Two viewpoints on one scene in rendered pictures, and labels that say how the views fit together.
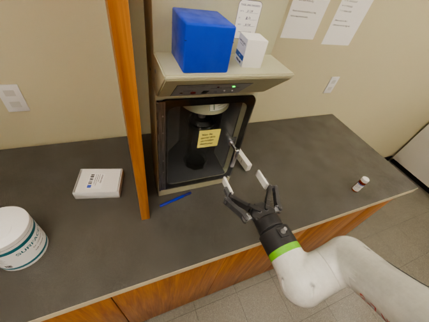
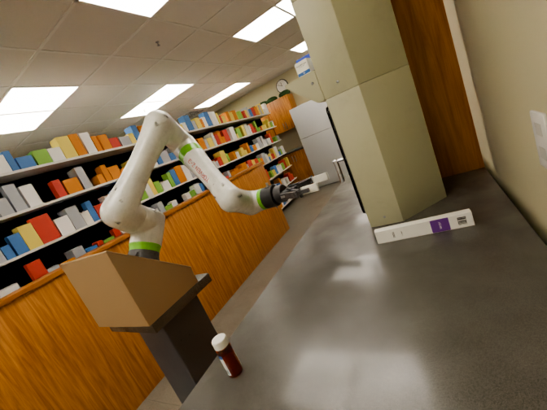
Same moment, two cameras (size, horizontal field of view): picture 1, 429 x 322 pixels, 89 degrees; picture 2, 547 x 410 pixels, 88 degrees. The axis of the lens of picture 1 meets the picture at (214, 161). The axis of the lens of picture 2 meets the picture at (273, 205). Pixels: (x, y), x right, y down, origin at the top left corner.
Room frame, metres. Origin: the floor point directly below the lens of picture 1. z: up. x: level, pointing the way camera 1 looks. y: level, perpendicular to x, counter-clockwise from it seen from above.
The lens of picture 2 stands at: (1.36, -0.78, 1.36)
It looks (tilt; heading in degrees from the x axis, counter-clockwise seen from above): 12 degrees down; 153
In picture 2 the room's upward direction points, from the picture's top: 23 degrees counter-clockwise
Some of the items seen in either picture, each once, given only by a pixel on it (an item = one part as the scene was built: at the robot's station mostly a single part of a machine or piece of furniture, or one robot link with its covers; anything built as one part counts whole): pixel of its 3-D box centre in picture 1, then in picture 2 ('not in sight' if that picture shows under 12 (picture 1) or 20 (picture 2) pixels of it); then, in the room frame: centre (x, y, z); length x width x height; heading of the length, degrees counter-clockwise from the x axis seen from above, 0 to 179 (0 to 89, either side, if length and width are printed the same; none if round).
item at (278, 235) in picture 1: (278, 238); (271, 195); (0.31, -0.23, 1.15); 0.09 x 0.06 x 0.12; 121
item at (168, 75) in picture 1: (223, 83); (317, 91); (0.52, 0.02, 1.46); 0.32 x 0.11 x 0.10; 121
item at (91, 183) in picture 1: (99, 183); not in sight; (0.47, 0.42, 0.96); 0.16 x 0.12 x 0.04; 108
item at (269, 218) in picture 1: (264, 216); (286, 192); (0.37, -0.19, 1.15); 0.09 x 0.08 x 0.07; 31
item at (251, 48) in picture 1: (250, 50); (305, 69); (0.55, -0.02, 1.54); 0.05 x 0.05 x 0.06; 25
